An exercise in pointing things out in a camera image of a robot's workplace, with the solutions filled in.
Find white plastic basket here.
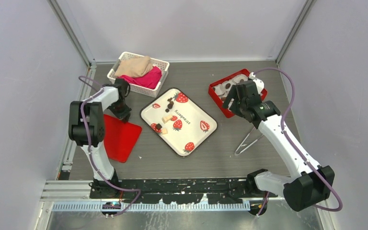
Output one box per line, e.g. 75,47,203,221
107,52,170,97

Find red box lid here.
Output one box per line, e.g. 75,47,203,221
104,115,142,163

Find red chocolate box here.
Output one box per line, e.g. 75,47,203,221
208,69,277,122

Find white paper cup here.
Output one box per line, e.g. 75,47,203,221
212,85,226,96

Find metal tongs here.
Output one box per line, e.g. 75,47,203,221
234,127,264,156

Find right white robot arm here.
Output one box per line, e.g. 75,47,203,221
223,80,335,212

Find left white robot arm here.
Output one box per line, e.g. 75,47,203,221
68,79,131,198

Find magenta cloth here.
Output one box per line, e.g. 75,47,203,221
120,66,162,90

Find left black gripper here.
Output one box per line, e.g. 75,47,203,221
108,100,132,123

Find strawberry print white tray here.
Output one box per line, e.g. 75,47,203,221
140,88,218,158

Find beige cloth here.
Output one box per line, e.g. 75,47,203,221
114,56,153,78

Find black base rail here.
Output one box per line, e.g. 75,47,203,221
89,178,265,205

